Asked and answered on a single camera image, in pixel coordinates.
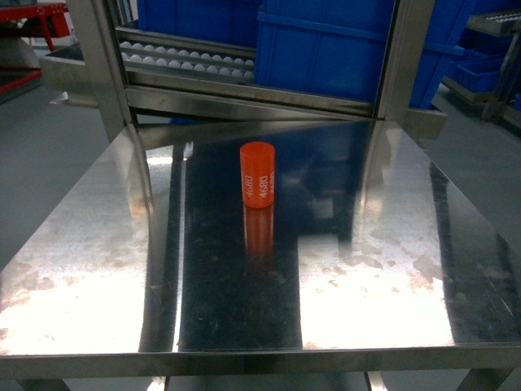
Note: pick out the orange cylindrical capacitor 4680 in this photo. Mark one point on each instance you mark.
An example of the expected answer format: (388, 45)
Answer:
(257, 167)

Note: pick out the large blue plastic crate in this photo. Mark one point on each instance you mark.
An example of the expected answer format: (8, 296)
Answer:
(336, 48)

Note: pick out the stainless steel roller rack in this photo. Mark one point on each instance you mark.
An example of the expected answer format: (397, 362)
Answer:
(126, 73)

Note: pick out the blue crate back left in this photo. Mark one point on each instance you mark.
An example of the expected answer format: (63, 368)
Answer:
(230, 22)

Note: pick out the small blue bins on shelf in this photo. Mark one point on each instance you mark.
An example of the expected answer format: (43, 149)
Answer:
(478, 70)

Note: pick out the red metal frame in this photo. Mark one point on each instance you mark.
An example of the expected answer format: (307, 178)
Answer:
(21, 21)

